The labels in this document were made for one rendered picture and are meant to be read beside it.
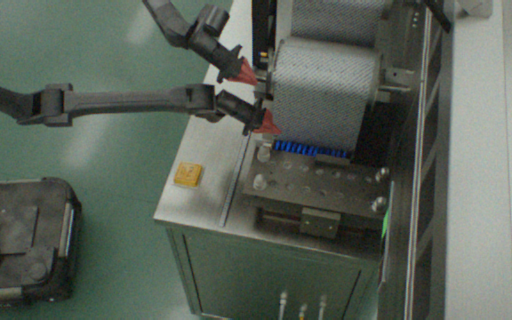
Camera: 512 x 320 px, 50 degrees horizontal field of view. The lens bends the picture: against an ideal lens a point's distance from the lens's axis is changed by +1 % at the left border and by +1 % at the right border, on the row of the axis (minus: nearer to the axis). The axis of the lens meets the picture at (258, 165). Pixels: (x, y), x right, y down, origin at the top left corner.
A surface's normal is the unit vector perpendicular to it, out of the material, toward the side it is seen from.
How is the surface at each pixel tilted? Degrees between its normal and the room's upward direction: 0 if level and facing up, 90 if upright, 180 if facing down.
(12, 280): 0
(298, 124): 90
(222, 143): 0
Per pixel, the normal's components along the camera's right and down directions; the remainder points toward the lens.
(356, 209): 0.00, -0.56
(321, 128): -0.22, 0.80
